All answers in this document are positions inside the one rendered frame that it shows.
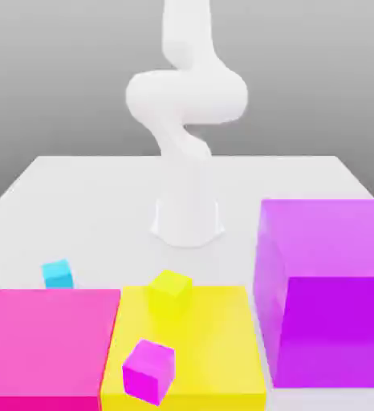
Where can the large purple box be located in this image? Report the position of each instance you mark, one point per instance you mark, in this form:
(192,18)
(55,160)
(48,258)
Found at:
(328,244)

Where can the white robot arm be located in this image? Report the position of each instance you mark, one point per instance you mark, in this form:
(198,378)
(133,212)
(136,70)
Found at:
(187,96)

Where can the small yellow cube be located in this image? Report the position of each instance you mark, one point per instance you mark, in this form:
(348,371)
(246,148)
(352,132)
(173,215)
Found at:
(170,289)

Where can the large yellow box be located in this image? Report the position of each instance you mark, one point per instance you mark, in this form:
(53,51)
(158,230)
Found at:
(216,337)

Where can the small cyan cube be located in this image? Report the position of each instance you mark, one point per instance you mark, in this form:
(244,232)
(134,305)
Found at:
(57,273)

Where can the small magenta cube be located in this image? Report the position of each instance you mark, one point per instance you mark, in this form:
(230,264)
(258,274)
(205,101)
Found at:
(148,369)

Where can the large pink box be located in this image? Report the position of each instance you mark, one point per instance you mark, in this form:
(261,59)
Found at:
(45,340)

